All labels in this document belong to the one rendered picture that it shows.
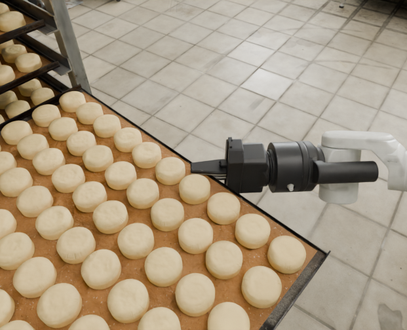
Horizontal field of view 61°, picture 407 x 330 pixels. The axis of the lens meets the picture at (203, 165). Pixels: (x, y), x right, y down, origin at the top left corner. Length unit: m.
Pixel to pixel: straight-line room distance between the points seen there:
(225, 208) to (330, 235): 1.30
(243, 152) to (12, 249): 0.36
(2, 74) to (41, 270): 0.44
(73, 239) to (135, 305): 0.13
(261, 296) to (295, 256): 0.07
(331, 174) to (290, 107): 1.85
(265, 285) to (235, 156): 0.20
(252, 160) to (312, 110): 1.87
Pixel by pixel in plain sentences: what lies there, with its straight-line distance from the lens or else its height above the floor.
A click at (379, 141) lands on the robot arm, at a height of 1.08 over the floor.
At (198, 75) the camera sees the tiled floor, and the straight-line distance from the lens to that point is 2.64.
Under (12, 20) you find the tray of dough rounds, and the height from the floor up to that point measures 1.15.
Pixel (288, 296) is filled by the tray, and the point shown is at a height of 1.00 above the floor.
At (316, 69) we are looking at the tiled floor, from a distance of 2.84.
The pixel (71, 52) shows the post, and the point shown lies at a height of 1.08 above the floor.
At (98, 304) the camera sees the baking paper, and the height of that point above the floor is 1.00.
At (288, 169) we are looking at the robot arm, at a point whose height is 1.03.
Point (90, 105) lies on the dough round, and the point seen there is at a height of 1.02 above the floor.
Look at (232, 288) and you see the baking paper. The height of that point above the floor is 1.00.
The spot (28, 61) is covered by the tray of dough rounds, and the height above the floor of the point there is 1.06.
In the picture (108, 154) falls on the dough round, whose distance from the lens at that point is 0.61.
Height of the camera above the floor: 1.45
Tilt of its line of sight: 48 degrees down
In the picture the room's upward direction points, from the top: straight up
